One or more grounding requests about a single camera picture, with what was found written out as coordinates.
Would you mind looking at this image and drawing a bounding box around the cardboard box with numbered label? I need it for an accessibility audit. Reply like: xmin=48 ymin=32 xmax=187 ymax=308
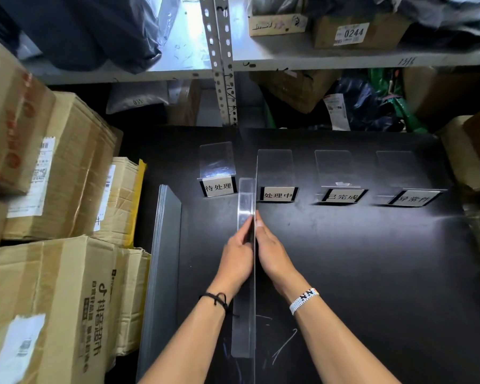
xmin=312 ymin=13 xmax=412 ymax=50

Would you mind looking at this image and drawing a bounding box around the person's left forearm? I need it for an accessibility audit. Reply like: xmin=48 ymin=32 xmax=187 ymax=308
xmin=138 ymin=286 xmax=234 ymax=384

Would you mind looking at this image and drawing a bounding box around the worn brown cardboard box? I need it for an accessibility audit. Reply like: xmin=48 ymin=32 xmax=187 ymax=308
xmin=249 ymin=69 xmax=342 ymax=115

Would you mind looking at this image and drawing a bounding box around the clear acrylic sign holder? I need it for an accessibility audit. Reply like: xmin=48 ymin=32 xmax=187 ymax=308
xmin=198 ymin=141 xmax=238 ymax=198
xmin=314 ymin=150 xmax=369 ymax=205
xmin=375 ymin=150 xmax=449 ymax=208
xmin=257 ymin=149 xmax=299 ymax=203

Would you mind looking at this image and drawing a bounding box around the person's left hand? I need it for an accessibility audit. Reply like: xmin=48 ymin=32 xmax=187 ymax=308
xmin=206 ymin=216 xmax=255 ymax=301

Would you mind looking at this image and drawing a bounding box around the clear acrylic L-shaped divider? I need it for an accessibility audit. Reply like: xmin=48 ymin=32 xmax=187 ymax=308
xmin=230 ymin=154 xmax=261 ymax=384

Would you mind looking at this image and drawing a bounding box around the wide brown cardboard box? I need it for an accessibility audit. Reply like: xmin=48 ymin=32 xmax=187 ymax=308
xmin=401 ymin=67 xmax=480 ymax=121

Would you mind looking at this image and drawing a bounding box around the person's right forearm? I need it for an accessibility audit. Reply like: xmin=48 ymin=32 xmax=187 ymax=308
xmin=290 ymin=287 xmax=401 ymax=384

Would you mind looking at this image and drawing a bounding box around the green plastic bag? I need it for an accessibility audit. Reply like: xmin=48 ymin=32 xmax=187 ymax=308
xmin=369 ymin=68 xmax=429 ymax=135

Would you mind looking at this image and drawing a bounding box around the stack of grey plastic panels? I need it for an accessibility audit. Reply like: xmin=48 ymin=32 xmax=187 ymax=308
xmin=135 ymin=185 xmax=183 ymax=383

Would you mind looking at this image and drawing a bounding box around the grey metal shelving rack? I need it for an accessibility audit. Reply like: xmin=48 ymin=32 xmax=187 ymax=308
xmin=22 ymin=0 xmax=480 ymax=128

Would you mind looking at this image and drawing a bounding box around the large cardboard box black print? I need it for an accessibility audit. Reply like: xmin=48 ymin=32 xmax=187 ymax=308
xmin=0 ymin=235 xmax=127 ymax=384

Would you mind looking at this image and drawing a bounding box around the grey parcel bag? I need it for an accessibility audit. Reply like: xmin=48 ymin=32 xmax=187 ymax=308
xmin=105 ymin=80 xmax=173 ymax=115

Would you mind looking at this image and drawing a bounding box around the large black plastic bag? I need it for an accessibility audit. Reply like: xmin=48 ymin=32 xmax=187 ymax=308
xmin=0 ymin=0 xmax=181 ymax=75

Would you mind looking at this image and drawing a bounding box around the white beaded bracelet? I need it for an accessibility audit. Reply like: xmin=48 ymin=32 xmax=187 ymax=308
xmin=289 ymin=287 xmax=320 ymax=316

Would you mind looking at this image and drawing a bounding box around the cardboard box with red print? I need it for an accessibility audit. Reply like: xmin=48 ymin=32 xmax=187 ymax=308
xmin=0 ymin=39 xmax=57 ymax=197

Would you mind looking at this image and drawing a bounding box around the dark blue parcel bag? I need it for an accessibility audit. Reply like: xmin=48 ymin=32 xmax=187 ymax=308
xmin=322 ymin=71 xmax=397 ymax=132

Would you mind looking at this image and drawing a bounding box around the cardboard box with white label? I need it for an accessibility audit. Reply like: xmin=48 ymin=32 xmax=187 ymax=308
xmin=2 ymin=91 xmax=124 ymax=241

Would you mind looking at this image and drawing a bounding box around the black cord bracelet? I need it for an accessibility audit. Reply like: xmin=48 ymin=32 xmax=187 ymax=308
xmin=199 ymin=292 xmax=229 ymax=313

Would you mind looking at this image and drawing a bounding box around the person's right hand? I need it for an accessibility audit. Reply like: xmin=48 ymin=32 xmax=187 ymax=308
xmin=255 ymin=210 xmax=310 ymax=303

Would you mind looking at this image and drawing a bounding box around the perforated metal shelf post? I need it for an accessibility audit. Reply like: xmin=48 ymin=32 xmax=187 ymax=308
xmin=199 ymin=0 xmax=239 ymax=127

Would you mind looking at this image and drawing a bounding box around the small printed cardboard box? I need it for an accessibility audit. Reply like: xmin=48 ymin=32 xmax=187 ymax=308
xmin=247 ymin=13 xmax=309 ymax=37

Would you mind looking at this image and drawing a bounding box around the pale cardboard box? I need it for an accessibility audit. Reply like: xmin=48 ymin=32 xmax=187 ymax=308
xmin=437 ymin=115 xmax=480 ymax=193

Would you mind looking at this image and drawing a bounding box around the cardboard box with yellow tape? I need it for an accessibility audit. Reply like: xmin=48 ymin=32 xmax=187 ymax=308
xmin=93 ymin=157 xmax=147 ymax=249

